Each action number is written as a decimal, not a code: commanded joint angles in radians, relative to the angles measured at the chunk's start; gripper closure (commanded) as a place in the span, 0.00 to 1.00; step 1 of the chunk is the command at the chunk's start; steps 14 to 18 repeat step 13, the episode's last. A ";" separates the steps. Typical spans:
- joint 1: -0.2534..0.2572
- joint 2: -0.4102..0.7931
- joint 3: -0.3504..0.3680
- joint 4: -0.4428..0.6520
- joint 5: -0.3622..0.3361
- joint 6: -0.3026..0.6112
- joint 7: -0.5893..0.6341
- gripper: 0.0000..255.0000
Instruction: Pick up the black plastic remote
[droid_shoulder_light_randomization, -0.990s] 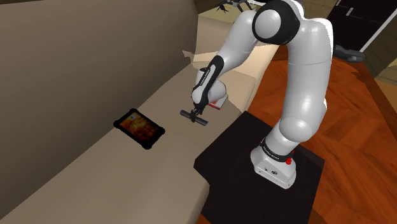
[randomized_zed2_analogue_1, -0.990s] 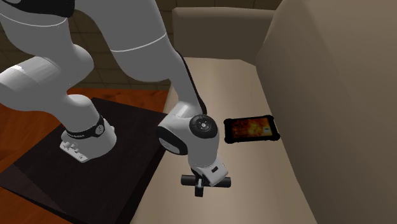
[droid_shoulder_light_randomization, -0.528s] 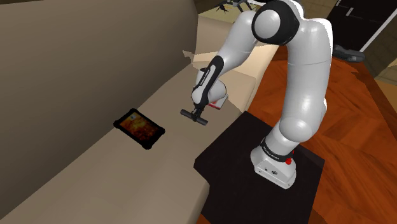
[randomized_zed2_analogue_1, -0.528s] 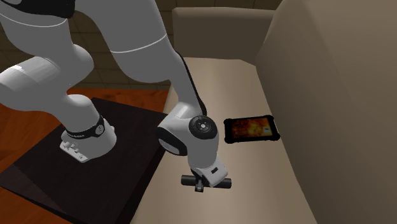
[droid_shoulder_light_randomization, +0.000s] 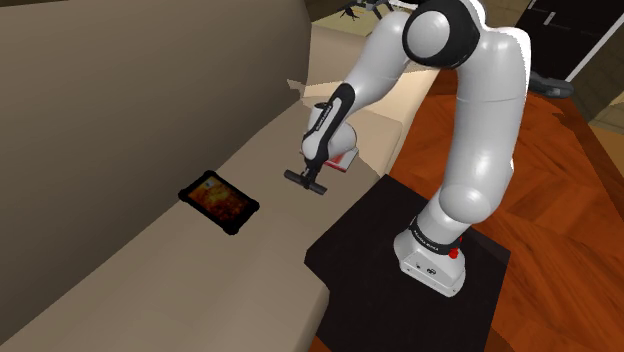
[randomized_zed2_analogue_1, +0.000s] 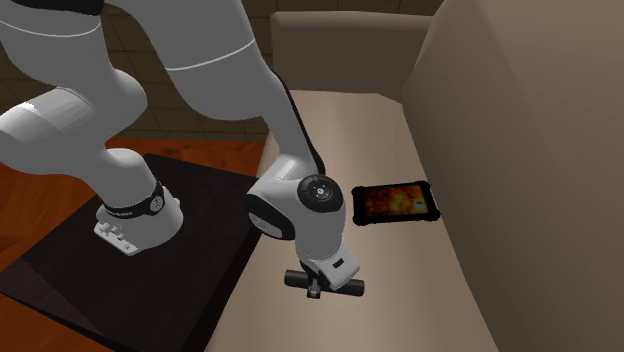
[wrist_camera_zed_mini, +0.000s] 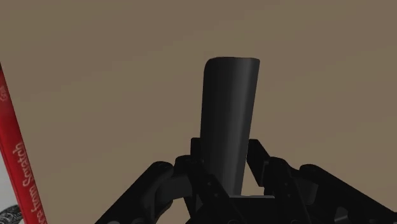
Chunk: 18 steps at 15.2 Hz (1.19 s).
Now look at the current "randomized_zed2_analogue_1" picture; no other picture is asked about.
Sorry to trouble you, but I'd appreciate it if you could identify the beige sofa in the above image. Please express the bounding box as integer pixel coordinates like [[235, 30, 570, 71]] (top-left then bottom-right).
[[204, 0, 624, 352]]

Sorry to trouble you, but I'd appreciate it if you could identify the black tablet with orange screen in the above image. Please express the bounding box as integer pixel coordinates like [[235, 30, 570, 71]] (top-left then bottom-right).
[[351, 180, 442, 227]]

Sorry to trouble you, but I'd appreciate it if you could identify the dark robot stand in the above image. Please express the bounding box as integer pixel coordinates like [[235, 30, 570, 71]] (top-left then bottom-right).
[[0, 152, 267, 352]]

